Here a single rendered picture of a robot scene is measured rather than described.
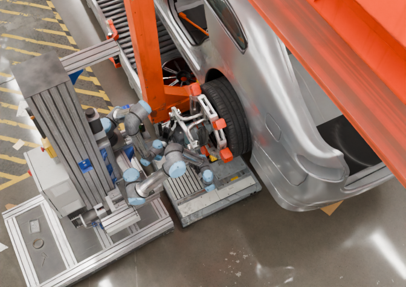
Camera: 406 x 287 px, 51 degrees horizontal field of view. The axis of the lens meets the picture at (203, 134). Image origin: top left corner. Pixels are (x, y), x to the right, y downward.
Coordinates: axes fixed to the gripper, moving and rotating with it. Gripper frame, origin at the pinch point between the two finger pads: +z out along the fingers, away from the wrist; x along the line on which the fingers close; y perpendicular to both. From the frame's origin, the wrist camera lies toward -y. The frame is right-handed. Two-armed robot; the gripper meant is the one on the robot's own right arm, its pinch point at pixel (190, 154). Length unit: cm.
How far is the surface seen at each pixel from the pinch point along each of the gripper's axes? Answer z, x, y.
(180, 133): 47, -11, -42
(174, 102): 62, -14, -13
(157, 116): 59, 4, -21
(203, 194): -5, -9, -75
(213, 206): -20, -12, -75
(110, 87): 163, 23, -83
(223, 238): -49, -7, -83
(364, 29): -107, 4, 224
